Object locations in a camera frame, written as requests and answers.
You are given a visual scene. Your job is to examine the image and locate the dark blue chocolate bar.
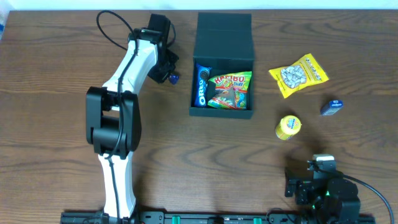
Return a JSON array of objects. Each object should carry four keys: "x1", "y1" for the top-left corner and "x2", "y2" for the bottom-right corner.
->
[{"x1": 168, "y1": 74, "x2": 180, "y2": 85}]

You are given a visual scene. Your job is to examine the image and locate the blue Oreo cookie pack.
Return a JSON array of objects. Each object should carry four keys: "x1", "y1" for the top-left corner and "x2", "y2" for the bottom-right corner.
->
[{"x1": 194, "y1": 64, "x2": 211, "y2": 108}]

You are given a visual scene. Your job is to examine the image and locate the colourful Haribo gummy bag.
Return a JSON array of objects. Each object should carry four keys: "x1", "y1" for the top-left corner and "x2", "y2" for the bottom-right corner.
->
[{"x1": 208, "y1": 72, "x2": 252, "y2": 110}]

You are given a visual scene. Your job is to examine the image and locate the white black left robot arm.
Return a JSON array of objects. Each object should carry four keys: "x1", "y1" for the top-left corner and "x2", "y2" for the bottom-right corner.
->
[{"x1": 86, "y1": 25, "x2": 179, "y2": 223}]

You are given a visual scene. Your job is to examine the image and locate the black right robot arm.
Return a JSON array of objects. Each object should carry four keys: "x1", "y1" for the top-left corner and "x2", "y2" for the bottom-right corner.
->
[{"x1": 285, "y1": 154, "x2": 361, "y2": 223}]

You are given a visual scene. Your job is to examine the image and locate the black open gift box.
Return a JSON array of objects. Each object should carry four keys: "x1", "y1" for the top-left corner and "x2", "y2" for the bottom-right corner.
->
[{"x1": 189, "y1": 12, "x2": 255, "y2": 119}]

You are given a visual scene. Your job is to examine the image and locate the yellow round jar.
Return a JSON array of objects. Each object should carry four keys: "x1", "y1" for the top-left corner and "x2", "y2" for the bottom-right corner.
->
[{"x1": 275, "y1": 115, "x2": 302, "y2": 141}]

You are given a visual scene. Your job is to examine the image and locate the yellow sunflower seed bag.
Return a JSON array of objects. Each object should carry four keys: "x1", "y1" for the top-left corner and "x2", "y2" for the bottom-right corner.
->
[{"x1": 269, "y1": 54, "x2": 329, "y2": 98}]

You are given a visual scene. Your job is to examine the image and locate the small blue box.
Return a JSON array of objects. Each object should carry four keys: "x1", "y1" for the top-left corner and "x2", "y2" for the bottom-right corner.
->
[{"x1": 320, "y1": 100, "x2": 343, "y2": 116}]

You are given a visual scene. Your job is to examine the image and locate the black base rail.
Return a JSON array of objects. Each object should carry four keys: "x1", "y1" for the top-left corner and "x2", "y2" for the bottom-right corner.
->
[{"x1": 60, "y1": 211, "x2": 376, "y2": 224}]

